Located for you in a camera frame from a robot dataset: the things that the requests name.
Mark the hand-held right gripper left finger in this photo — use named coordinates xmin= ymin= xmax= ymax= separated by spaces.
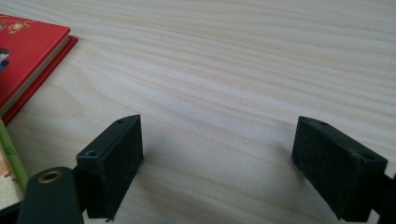
xmin=76 ymin=114 xmax=145 ymax=222

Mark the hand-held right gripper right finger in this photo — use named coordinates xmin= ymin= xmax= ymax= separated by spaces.
xmin=291 ymin=116 xmax=389 ymax=222

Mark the white caterpillar picture book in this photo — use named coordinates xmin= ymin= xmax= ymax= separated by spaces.
xmin=0 ymin=119 xmax=30 ymax=211

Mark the red picture book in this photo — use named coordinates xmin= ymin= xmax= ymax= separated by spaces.
xmin=0 ymin=13 xmax=78 ymax=127

